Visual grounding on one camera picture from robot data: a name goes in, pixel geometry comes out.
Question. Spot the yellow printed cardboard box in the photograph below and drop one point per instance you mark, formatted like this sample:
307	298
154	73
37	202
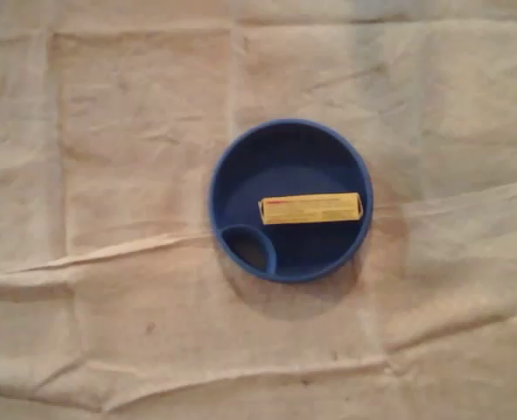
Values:
310	209

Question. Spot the blue plastic bowl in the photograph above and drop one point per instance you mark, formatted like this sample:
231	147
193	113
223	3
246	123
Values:
293	166

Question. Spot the white wrinkled cloth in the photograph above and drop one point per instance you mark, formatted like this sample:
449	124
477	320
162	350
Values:
109	175

